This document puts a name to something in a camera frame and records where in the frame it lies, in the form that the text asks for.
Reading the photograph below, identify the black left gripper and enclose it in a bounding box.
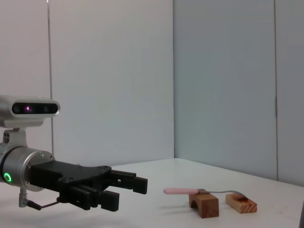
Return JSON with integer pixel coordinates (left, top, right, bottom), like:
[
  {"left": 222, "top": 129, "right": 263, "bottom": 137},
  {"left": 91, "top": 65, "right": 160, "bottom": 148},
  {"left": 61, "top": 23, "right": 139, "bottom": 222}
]
[{"left": 28, "top": 161, "right": 120, "bottom": 212}]

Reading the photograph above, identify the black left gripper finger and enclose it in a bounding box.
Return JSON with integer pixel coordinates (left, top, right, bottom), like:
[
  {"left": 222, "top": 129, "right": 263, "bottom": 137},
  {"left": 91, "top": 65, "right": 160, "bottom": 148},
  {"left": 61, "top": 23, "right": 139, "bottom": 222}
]
[{"left": 104, "top": 170, "right": 148, "bottom": 195}]

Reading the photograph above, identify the pink handled metal spoon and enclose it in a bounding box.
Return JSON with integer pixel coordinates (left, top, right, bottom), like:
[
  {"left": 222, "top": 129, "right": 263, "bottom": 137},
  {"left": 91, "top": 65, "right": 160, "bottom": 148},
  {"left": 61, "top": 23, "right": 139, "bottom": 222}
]
[{"left": 163, "top": 188, "right": 247, "bottom": 200}]

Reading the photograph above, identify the dark arched wooden block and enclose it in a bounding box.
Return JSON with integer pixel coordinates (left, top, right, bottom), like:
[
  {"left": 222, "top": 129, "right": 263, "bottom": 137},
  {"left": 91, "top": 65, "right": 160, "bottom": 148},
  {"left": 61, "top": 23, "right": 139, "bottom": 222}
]
[{"left": 189, "top": 192, "right": 219, "bottom": 219}]

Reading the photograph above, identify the light stained wooden block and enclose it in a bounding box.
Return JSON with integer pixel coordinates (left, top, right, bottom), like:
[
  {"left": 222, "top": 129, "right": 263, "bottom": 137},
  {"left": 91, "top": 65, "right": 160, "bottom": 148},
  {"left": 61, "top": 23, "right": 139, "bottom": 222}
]
[{"left": 225, "top": 193, "right": 258, "bottom": 214}]

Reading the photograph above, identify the left gripper cable with plug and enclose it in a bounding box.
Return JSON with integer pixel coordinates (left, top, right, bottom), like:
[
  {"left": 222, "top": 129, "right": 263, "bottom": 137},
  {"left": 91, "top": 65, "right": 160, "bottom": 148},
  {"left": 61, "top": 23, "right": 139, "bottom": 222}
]
[{"left": 18, "top": 187, "right": 62, "bottom": 211}]

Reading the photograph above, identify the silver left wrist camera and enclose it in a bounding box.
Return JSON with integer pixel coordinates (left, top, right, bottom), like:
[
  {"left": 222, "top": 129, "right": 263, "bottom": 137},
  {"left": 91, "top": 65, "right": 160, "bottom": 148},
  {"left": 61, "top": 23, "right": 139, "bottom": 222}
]
[{"left": 0, "top": 95, "right": 61, "bottom": 130}]

